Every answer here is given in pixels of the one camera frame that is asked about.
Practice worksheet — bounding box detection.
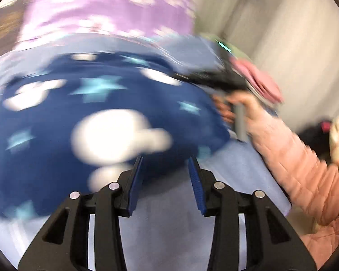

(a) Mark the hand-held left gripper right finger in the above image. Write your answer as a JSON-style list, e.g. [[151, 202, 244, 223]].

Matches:
[[187, 155, 318, 271]]

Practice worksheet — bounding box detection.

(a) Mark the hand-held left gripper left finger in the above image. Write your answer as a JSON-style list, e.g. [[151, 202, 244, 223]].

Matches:
[[17, 155, 144, 271]]

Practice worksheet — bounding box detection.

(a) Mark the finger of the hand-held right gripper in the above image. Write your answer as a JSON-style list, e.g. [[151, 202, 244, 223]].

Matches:
[[172, 71, 200, 84]]

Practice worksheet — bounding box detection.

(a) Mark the navy star print fleece pajama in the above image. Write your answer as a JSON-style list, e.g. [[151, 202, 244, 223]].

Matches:
[[0, 51, 232, 218]]

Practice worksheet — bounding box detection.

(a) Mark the person's right forearm pink sleeve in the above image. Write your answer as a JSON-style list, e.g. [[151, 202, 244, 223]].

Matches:
[[247, 111, 339, 249]]

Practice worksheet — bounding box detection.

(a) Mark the stack of folded pink clothes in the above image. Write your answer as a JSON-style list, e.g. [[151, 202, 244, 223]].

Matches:
[[232, 58, 284, 105]]

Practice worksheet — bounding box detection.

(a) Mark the person's right hand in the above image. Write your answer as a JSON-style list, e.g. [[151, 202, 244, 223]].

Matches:
[[213, 92, 264, 137]]

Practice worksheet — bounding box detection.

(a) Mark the green cloth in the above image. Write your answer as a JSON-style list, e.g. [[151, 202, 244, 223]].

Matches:
[[199, 32, 253, 64]]

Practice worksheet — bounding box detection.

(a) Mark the blue plaid bed sheet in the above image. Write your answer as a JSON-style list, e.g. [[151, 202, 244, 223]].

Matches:
[[0, 32, 293, 271]]

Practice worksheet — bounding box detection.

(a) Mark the purple floral pillow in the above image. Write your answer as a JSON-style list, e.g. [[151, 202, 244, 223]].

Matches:
[[15, 0, 197, 44]]

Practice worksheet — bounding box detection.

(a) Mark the black bag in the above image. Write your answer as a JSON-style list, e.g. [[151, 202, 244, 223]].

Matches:
[[297, 117, 335, 160]]

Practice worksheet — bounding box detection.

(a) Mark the dark pillow with gold tree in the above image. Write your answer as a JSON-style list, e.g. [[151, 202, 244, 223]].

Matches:
[[0, 0, 31, 58]]

